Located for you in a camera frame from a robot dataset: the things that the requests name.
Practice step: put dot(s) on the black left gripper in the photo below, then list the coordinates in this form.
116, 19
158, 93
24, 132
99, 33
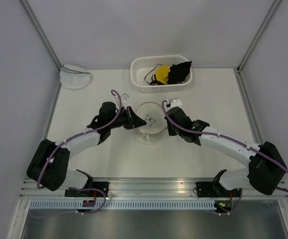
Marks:
133, 121

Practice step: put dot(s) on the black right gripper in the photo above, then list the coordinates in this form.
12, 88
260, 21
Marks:
171, 132

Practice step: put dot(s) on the white mesh laundry bag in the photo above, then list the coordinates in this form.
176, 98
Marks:
153, 115

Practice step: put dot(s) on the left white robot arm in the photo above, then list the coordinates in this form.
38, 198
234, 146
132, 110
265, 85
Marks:
49, 166

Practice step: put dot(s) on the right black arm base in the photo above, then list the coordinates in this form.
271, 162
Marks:
213, 189

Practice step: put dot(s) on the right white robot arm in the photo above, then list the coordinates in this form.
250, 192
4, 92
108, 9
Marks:
263, 165

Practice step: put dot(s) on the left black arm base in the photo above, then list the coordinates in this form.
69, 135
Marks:
80, 184

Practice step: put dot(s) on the black bra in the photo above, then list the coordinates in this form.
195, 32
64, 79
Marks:
178, 73

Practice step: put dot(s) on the yellow bra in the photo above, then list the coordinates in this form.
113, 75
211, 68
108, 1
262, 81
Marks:
161, 74

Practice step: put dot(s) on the white folded mesh bag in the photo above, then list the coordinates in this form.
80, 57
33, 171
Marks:
74, 77

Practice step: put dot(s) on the white plastic basket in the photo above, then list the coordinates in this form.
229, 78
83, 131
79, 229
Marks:
143, 70

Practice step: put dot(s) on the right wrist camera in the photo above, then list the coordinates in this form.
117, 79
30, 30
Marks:
173, 103

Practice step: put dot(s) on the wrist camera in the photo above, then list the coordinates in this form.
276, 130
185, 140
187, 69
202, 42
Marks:
173, 103
124, 98

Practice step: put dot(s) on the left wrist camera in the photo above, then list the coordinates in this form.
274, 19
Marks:
124, 98

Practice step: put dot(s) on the aluminium mounting rail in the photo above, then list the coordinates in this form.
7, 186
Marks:
127, 189

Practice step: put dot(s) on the white slotted cable duct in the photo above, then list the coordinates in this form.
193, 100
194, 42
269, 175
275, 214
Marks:
125, 204

